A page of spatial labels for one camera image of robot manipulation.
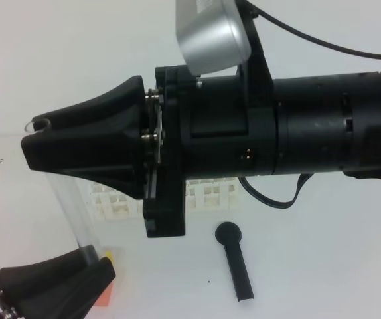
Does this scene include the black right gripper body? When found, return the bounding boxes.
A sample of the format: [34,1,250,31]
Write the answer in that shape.
[139,64,277,239]

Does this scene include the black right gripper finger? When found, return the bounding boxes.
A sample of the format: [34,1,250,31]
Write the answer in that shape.
[21,128,145,199]
[32,76,144,133]

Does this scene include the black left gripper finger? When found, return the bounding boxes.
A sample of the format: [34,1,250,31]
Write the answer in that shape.
[0,245,115,318]

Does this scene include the clear glass test tube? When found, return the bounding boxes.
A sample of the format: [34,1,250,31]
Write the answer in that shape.
[21,116,101,265]

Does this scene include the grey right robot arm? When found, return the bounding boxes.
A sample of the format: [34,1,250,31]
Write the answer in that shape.
[21,59,381,237]

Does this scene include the white test tube rack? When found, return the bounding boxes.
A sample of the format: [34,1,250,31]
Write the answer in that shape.
[83,177,241,222]

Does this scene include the orange block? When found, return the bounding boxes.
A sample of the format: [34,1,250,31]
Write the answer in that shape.
[94,282,114,307]

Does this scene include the yellow block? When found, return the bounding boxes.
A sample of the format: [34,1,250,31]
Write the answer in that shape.
[105,251,114,264]

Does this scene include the black scoop tool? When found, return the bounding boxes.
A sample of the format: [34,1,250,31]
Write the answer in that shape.
[215,221,254,302]

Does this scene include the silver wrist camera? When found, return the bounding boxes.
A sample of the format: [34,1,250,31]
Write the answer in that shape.
[175,0,252,76]

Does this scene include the black right camera cable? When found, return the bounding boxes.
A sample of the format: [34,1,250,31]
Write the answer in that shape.
[236,0,381,209]

